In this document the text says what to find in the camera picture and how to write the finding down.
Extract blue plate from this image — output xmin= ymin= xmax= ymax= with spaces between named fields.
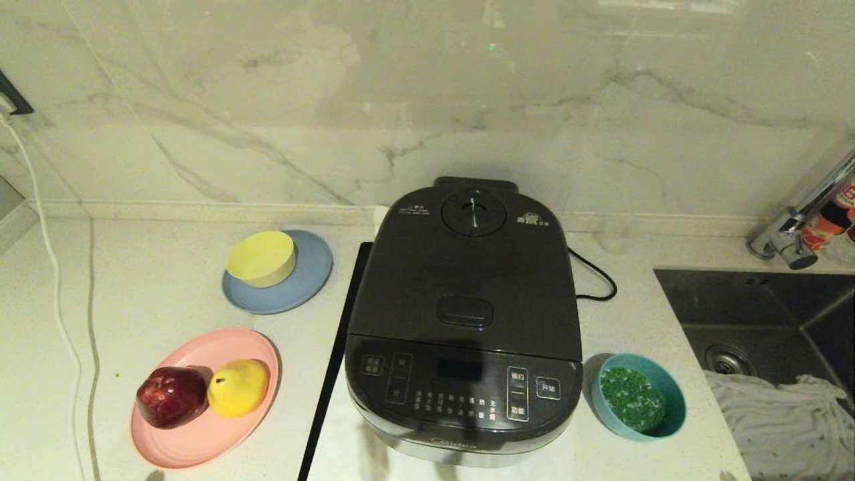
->
xmin=221 ymin=230 xmax=333 ymax=315

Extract chrome faucet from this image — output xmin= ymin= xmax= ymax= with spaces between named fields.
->
xmin=746 ymin=148 xmax=855 ymax=271

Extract chopped green vegetables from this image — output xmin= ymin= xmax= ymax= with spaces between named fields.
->
xmin=599 ymin=367 xmax=667 ymax=433

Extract black wall socket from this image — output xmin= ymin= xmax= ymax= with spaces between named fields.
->
xmin=0 ymin=69 xmax=34 ymax=116

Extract pink plate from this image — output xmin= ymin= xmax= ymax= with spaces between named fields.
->
xmin=131 ymin=327 xmax=281 ymax=469

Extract yellow bowl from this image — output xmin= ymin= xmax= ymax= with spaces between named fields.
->
xmin=225 ymin=230 xmax=297 ymax=289

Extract white crumpled cloth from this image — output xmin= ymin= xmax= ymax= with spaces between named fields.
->
xmin=705 ymin=371 xmax=855 ymax=481

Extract black rice cooker lid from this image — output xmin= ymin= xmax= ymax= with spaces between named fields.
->
xmin=347 ymin=176 xmax=583 ymax=365

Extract round sink drain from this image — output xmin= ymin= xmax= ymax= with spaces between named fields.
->
xmin=705 ymin=343 xmax=759 ymax=376

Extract white cable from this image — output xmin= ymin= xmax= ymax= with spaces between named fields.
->
xmin=0 ymin=114 xmax=88 ymax=481

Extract black power cord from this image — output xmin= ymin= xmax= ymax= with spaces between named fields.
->
xmin=566 ymin=247 xmax=618 ymax=301

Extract red apple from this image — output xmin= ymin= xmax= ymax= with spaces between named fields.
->
xmin=136 ymin=366 xmax=208 ymax=430

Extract steel sink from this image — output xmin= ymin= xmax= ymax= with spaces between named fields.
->
xmin=653 ymin=267 xmax=855 ymax=481

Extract teal bowl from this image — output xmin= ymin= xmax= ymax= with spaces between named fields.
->
xmin=590 ymin=353 xmax=688 ymax=443

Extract yellow pear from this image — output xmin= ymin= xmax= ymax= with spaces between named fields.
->
xmin=207 ymin=359 xmax=271 ymax=419

